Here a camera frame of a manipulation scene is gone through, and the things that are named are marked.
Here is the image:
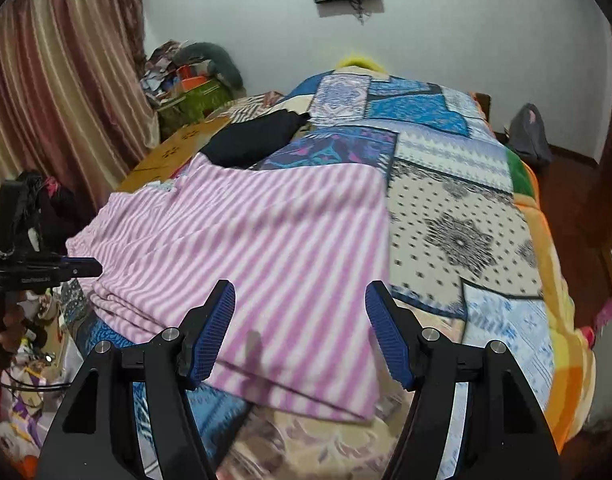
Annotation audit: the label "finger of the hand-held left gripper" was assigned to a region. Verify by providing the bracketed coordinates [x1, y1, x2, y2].
[60, 257, 103, 279]

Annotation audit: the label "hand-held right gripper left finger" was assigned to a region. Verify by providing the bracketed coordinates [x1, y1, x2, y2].
[36, 280, 237, 480]

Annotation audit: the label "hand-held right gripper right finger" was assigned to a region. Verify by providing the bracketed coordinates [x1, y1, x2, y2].
[364, 280, 560, 480]

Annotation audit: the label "pink striped fleece pants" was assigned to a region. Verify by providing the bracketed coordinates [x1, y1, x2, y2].
[66, 152, 391, 421]

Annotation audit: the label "person's left hand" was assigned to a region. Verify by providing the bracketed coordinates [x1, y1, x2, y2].
[0, 305, 26, 369]

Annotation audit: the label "dark clothes pile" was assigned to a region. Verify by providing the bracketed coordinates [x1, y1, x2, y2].
[20, 170, 87, 242]

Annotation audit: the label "colourful printed cloth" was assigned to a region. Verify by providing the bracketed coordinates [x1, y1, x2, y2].
[0, 290, 82, 463]

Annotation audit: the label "blue patchwork blanket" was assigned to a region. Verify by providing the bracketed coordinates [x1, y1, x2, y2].
[60, 72, 559, 480]

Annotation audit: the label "orange fleece blanket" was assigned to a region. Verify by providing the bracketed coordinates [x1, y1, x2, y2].
[471, 92, 598, 456]

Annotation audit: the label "striped pink curtain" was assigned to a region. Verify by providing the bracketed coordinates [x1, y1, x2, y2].
[0, 0, 159, 211]

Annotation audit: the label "black garment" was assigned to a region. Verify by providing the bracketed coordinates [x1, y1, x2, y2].
[198, 109, 311, 169]

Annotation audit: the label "pile of colourful clutter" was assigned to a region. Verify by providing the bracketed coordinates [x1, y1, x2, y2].
[140, 40, 211, 107]

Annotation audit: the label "pink slipper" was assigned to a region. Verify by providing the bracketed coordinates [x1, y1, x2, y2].
[593, 297, 612, 332]

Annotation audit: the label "grey backpack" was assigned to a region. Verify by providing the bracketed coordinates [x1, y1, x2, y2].
[508, 103, 553, 169]

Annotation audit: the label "yellow foam tube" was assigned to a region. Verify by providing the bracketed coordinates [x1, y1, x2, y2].
[336, 52, 389, 74]

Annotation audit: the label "wooden bed frame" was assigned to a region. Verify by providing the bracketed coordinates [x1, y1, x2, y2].
[473, 91, 493, 122]

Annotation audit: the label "black monitor cable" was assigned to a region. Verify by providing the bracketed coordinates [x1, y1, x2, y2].
[293, 0, 371, 24]

